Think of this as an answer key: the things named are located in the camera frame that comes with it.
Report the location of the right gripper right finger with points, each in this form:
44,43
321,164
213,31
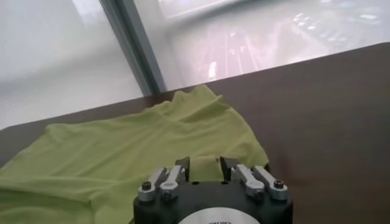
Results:
259,184

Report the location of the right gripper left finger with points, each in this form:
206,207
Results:
164,185

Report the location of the lime green t-shirt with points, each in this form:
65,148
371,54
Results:
122,146

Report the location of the grey vertical window mullion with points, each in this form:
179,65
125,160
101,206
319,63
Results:
137,48

